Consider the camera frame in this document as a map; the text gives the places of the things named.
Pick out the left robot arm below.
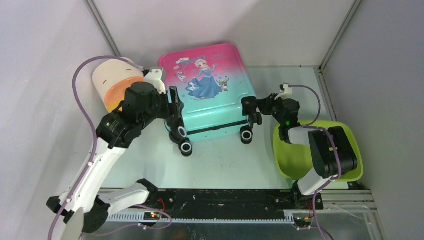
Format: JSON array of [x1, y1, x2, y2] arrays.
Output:
[[46, 81, 193, 236]]

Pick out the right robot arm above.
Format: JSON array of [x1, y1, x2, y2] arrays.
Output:
[[257, 93, 358, 209]]

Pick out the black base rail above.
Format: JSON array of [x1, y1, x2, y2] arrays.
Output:
[[144, 188, 324, 220]]

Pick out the cream orange cylindrical container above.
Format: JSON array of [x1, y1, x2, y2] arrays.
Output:
[[92, 57, 144, 113]]

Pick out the lime green plastic tray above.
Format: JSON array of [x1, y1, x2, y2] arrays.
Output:
[[272, 120, 364, 182]]

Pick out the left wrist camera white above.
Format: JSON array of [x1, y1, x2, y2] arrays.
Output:
[[142, 66, 167, 95]]

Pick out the pink teal cartoon suitcase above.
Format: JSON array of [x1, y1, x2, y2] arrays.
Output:
[[157, 43, 263, 157]]

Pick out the grey cable duct strip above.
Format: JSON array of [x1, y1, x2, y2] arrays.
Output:
[[106, 211, 295, 224]]

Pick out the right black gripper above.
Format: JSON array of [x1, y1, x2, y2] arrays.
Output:
[[255, 93, 286, 126]]

